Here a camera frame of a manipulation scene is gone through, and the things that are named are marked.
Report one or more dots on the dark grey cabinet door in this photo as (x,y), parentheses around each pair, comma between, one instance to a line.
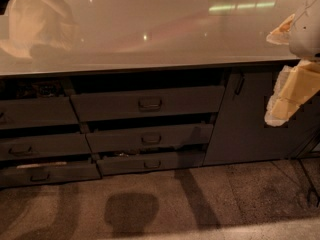
(240,133)

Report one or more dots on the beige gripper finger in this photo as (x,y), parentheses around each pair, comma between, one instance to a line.
(294,87)
(281,34)

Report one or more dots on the grey counter cabinet frame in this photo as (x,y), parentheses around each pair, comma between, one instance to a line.
(66,85)

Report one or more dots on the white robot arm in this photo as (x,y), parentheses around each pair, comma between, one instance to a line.
(304,40)

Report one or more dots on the dark grey drawer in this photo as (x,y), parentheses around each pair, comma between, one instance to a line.
(149,137)
(74,171)
(147,103)
(37,112)
(43,146)
(150,162)

